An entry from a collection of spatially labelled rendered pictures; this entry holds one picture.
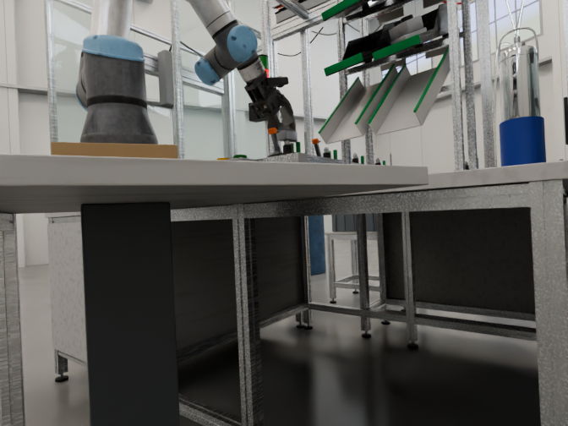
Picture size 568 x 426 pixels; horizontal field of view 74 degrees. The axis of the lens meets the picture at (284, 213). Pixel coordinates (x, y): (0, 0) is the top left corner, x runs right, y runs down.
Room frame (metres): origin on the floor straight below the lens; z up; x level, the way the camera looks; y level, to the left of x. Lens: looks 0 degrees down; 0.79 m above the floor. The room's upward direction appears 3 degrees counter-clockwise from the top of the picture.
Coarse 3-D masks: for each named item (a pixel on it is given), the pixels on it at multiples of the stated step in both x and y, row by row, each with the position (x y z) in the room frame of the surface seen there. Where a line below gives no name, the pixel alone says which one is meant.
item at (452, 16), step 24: (336, 0) 1.17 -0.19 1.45; (456, 0) 0.97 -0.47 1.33; (336, 24) 1.17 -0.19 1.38; (360, 24) 1.30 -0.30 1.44; (456, 24) 0.96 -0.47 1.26; (456, 48) 0.96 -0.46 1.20; (456, 72) 0.96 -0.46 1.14; (456, 96) 0.96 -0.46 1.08; (456, 120) 0.97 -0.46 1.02; (456, 144) 0.97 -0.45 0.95; (456, 168) 0.97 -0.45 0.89
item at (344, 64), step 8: (392, 24) 1.09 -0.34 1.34; (376, 32) 1.21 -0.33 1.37; (384, 32) 1.06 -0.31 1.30; (352, 40) 1.17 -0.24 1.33; (360, 40) 1.20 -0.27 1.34; (368, 40) 1.23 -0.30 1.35; (376, 40) 1.22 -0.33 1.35; (384, 40) 1.06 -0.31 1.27; (352, 48) 1.17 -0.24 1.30; (360, 48) 1.20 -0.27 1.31; (368, 48) 1.23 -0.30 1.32; (376, 48) 1.03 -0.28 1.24; (344, 56) 1.14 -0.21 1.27; (352, 56) 1.00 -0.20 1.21; (360, 56) 0.99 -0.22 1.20; (368, 56) 1.00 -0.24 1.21; (336, 64) 1.04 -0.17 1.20; (344, 64) 1.03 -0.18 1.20; (352, 64) 1.01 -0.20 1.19; (328, 72) 1.07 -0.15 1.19; (336, 72) 1.06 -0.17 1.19
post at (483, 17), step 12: (480, 0) 1.84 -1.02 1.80; (480, 12) 1.84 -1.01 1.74; (480, 24) 1.85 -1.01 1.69; (480, 36) 1.85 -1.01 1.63; (480, 48) 1.85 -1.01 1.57; (480, 60) 1.85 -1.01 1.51; (480, 72) 1.85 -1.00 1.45; (492, 84) 1.86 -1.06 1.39; (492, 96) 1.85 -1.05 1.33; (492, 108) 1.83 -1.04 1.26; (492, 120) 1.83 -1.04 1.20; (492, 132) 1.83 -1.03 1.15; (492, 144) 1.83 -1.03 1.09; (492, 156) 1.83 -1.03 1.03
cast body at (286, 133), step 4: (280, 124) 1.25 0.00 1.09; (280, 128) 1.25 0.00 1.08; (284, 128) 1.24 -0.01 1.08; (288, 128) 1.23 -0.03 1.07; (280, 132) 1.24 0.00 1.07; (284, 132) 1.23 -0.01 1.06; (288, 132) 1.23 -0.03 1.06; (292, 132) 1.25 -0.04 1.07; (296, 132) 1.27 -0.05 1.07; (276, 136) 1.25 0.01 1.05; (280, 136) 1.24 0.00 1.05; (284, 136) 1.23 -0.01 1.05; (288, 136) 1.23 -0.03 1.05; (292, 136) 1.25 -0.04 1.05; (296, 136) 1.27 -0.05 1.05; (280, 140) 1.26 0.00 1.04; (292, 140) 1.27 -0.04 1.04; (296, 140) 1.27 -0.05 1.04
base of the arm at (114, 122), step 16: (96, 96) 0.73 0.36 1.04; (112, 96) 0.73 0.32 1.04; (128, 96) 0.74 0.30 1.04; (96, 112) 0.73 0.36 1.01; (112, 112) 0.73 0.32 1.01; (128, 112) 0.74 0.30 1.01; (144, 112) 0.78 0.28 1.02; (96, 128) 0.73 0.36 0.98; (112, 128) 0.72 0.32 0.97; (128, 128) 0.73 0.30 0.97; (144, 128) 0.77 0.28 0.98
